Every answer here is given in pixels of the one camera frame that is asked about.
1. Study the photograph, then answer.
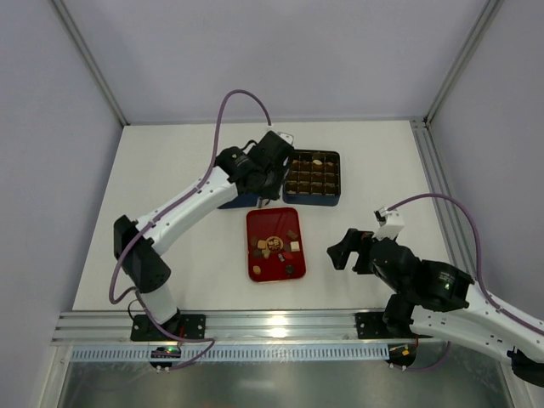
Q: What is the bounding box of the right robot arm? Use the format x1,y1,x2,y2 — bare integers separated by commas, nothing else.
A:
326,229,543,387

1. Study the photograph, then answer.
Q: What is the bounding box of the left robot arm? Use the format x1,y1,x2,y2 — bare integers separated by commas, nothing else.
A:
114,131,294,332

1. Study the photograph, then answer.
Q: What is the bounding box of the blue chocolate tin box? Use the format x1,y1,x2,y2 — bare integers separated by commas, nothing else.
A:
282,150,342,207

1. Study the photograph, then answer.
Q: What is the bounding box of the milk brown rectangular chocolate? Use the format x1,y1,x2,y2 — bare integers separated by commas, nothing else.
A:
286,230,298,240

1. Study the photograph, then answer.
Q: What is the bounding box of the blue tin lid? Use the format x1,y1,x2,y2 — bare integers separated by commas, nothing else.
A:
218,193,259,210

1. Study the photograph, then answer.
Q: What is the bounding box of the red lacquer tray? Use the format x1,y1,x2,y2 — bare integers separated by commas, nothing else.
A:
246,207,307,283

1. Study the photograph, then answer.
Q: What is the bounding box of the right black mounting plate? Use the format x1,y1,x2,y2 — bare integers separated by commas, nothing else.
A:
354,311,416,340

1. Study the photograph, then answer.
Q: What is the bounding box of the black mounting plate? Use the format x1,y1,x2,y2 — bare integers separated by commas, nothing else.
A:
354,311,416,340
130,313,207,342

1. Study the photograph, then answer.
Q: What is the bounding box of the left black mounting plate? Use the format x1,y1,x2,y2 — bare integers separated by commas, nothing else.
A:
130,313,207,342

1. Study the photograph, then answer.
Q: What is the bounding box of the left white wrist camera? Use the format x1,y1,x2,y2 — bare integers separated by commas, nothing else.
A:
267,126,295,146

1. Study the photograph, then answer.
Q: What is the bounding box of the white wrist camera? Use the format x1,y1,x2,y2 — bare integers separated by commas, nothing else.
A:
267,126,295,146
373,207,405,241

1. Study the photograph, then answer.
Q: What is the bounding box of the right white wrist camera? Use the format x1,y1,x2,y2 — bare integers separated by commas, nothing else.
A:
373,207,405,241

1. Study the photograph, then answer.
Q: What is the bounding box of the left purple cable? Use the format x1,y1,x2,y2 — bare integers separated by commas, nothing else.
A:
109,89,273,369

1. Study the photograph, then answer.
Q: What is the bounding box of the purple cable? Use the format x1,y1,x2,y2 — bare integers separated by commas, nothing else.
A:
109,89,273,369
388,193,544,335

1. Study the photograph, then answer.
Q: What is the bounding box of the right aluminium side rail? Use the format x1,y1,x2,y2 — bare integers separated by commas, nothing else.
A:
411,119,476,278

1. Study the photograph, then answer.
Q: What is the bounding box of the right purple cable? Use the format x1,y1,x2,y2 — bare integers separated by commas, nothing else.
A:
388,193,544,335

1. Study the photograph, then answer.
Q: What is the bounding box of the left aluminium corner post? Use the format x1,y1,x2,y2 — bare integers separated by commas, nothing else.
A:
48,0,129,127

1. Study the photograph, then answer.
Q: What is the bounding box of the aluminium corner post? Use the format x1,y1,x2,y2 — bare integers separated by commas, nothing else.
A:
48,0,129,127
424,0,504,127

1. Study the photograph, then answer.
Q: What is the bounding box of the aluminium front rail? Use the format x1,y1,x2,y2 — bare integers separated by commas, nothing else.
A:
53,309,434,346

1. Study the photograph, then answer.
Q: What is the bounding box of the right aluminium corner post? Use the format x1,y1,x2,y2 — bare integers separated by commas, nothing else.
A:
424,0,504,127

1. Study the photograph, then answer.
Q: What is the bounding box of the slotted cable duct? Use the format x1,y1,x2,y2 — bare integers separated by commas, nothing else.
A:
71,343,389,363

